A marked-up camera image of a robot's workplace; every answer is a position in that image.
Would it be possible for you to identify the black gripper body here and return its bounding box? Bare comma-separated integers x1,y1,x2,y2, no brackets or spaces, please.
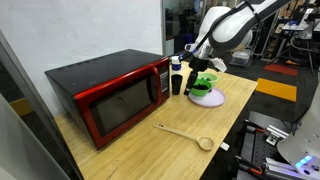
188,55,210,74

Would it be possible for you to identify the dark green bowl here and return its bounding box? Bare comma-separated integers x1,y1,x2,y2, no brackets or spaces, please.
189,78,213,98

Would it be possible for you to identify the lilac round plate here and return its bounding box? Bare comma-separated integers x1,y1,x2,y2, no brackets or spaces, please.
188,87,227,108

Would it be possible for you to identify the black microwave oven body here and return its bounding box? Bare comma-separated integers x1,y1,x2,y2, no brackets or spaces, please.
44,48,171,151

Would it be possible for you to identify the black cup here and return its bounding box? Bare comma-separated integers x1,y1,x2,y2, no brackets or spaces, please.
170,73,184,96

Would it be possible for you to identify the white paper cup purple band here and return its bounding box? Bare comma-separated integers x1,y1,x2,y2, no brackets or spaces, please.
170,55,184,72

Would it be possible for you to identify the blue bin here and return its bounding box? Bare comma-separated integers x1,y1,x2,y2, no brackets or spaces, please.
184,32,196,45

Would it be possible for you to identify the clear plastic bin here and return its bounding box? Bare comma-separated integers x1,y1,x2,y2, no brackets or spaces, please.
230,49,254,67

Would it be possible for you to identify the wooden spoon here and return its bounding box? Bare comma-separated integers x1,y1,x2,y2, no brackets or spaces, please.
152,122,215,152

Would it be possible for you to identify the black perforated breadboard table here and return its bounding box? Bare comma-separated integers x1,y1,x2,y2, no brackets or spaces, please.
233,110,303,180

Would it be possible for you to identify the cluttered lab desk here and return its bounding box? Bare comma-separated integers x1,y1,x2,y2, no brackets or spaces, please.
273,13,320,64

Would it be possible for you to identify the light green handled bowl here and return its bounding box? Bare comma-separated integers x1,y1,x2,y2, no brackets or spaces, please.
197,72,219,87

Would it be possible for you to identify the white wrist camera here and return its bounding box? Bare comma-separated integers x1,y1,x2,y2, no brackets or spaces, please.
184,43,197,53

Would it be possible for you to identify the white wrist bracket red knob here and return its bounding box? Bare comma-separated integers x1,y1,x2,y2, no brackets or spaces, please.
210,57,228,73

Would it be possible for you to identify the black arm cable blue tape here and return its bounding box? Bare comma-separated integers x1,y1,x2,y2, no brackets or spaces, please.
178,0,261,61

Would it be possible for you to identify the silver aluminium bracket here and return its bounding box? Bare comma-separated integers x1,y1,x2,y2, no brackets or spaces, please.
264,124,290,146

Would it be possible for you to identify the orange handled tool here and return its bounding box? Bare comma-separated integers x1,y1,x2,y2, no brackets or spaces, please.
234,155,264,177

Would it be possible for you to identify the silver aluminium rail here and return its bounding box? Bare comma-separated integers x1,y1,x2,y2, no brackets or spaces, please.
264,156,303,180

